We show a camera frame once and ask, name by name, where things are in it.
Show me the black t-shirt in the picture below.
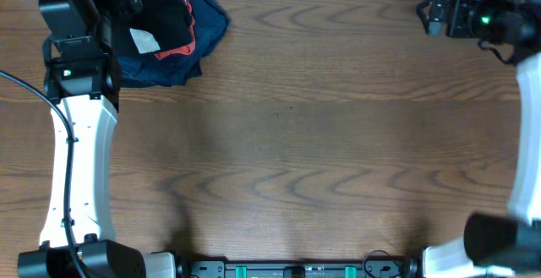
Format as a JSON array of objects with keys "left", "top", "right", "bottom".
[{"left": 113, "top": 0, "right": 189, "bottom": 56}]

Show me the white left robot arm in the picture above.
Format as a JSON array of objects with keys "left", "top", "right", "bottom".
[{"left": 17, "top": 0, "right": 177, "bottom": 277}]

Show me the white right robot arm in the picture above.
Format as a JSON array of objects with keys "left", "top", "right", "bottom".
[{"left": 417, "top": 0, "right": 540, "bottom": 277}]

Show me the orange printed t-shirt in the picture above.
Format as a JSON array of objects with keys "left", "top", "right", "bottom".
[{"left": 155, "top": 0, "right": 196, "bottom": 60}]

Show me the navy folded garment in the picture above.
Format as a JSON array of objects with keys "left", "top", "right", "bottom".
[{"left": 118, "top": 0, "right": 230, "bottom": 88}]

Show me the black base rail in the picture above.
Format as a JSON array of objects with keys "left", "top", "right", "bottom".
[{"left": 176, "top": 250, "right": 423, "bottom": 278}]

